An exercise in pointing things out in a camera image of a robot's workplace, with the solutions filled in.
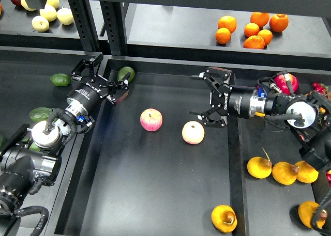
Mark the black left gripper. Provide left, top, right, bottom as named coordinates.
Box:
left=66, top=56, right=130, bottom=115

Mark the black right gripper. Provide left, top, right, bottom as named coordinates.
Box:
left=188, top=67, right=258, bottom=128

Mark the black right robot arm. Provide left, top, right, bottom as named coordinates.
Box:
left=191, top=67, right=330, bottom=171

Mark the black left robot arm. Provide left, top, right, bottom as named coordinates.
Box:
left=1, top=55, right=134, bottom=235

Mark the green avocado at tray corner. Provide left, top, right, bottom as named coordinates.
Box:
left=117, top=66, right=136, bottom=82

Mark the green avocado upper left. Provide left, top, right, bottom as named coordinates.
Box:
left=50, top=73, right=71, bottom=87

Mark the green avocado left bin top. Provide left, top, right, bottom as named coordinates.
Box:
left=28, top=107, right=52, bottom=122

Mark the green avocado bin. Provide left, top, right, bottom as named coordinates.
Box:
left=29, top=143, right=40, bottom=152
left=28, top=107, right=52, bottom=122

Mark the yellow pear bin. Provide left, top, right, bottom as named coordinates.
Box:
left=295, top=161, right=319, bottom=183
left=247, top=147, right=272, bottom=179
left=272, top=162, right=299, bottom=185

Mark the green avocado left bin lower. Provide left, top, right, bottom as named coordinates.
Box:
left=29, top=143, right=40, bottom=152

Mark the yellow pear in tray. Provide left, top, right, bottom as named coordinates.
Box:
left=211, top=204, right=237, bottom=233

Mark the dark avocado left edge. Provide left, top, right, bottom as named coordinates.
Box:
left=0, top=135, right=6, bottom=148

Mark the yellow pear bottom right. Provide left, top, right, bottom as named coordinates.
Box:
left=298, top=201, right=328, bottom=229

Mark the black shelf upright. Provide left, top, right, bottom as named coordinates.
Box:
left=68, top=0, right=129, bottom=56

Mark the pale yellow pink apple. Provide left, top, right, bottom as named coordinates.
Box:
left=182, top=121, right=205, bottom=145

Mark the pink red apple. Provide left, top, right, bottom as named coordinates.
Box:
left=140, top=108, right=163, bottom=132

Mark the orange lower left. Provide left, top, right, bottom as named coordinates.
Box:
left=215, top=27, right=231, bottom=44

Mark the red apple right bin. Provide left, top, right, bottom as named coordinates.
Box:
left=274, top=73, right=299, bottom=95

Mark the orange front bottom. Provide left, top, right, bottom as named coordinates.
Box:
left=243, top=35, right=265, bottom=49

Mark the small orange middle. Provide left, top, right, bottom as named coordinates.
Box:
left=244, top=22, right=260, bottom=38

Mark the orange top left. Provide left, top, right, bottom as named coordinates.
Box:
left=218, top=15, right=237, bottom=34

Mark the orange right middle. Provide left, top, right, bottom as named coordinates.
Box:
left=258, top=29, right=273, bottom=46

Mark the pale yellow apple front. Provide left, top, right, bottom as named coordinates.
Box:
left=32, top=16, right=50, bottom=33

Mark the pale yellow apple middle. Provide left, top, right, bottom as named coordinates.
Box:
left=39, top=4, right=57, bottom=22

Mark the pale yellow apple back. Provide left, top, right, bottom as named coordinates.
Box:
left=46, top=0, right=59, bottom=9

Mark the orange top middle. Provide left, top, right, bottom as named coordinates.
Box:
left=250, top=12, right=270, bottom=28

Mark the black centre tray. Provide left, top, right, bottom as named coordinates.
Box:
left=44, top=54, right=249, bottom=236

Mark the orange top right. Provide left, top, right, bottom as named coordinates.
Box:
left=269, top=13, right=289, bottom=33

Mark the cherry tomato vine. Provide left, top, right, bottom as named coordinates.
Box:
left=312, top=83, right=330, bottom=117

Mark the pale yellow apple slice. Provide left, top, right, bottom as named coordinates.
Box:
left=20, top=0, right=36, bottom=11

